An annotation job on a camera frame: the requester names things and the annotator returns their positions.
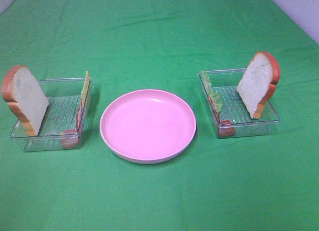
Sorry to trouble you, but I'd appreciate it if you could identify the green lettuce leaf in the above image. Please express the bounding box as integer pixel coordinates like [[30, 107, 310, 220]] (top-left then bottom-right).
[[200, 71, 223, 115]]

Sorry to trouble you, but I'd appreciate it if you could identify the pink ham slice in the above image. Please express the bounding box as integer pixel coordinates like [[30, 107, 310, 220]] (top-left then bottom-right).
[[209, 97, 236, 137]]

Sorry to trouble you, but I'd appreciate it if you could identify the yellow cheese slice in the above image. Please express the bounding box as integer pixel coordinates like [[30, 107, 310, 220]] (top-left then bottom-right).
[[81, 71, 90, 105]]

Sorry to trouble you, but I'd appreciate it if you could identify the bacon strip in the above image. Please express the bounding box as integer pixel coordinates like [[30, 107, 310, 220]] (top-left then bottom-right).
[[59, 99, 82, 149]]

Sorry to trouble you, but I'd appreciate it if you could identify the bread slice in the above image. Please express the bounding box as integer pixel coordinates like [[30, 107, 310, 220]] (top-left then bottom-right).
[[236, 51, 280, 119], [1, 65, 49, 136]]

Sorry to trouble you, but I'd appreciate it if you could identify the pink round plate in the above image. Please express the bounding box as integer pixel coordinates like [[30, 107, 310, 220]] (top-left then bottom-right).
[[100, 89, 196, 164]]

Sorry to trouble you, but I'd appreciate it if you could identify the clear right plastic container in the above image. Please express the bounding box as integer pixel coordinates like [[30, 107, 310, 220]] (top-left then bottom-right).
[[198, 68, 280, 138]]

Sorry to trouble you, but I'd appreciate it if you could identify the clear plastic container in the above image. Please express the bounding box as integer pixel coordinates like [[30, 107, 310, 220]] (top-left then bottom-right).
[[10, 77, 92, 152], [198, 68, 280, 138]]

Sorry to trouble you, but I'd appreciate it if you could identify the green tablecloth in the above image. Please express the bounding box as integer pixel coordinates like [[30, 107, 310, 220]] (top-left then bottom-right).
[[0, 0, 319, 231]]

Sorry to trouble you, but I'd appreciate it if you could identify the clear left plastic container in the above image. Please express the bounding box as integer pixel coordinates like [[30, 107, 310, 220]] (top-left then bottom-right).
[[10, 77, 92, 152]]

